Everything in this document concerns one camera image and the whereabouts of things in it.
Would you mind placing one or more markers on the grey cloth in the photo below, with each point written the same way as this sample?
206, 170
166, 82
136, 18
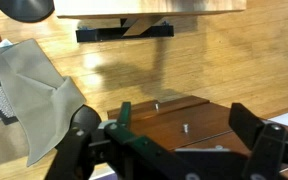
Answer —
34, 100

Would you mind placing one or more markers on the brown drawer holding black bag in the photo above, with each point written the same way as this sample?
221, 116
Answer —
197, 116

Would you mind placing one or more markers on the black table base bar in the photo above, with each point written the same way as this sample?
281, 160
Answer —
97, 34

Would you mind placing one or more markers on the brown drawer holding silver bag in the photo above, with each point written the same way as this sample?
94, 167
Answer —
177, 101

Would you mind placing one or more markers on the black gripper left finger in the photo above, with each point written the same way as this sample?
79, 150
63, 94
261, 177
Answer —
84, 150

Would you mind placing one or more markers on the black round disc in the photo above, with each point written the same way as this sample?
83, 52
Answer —
24, 9

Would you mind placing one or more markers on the brown drawer with small knob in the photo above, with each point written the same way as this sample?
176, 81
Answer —
227, 141

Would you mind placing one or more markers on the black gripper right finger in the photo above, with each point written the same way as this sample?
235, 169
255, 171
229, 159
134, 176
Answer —
267, 146

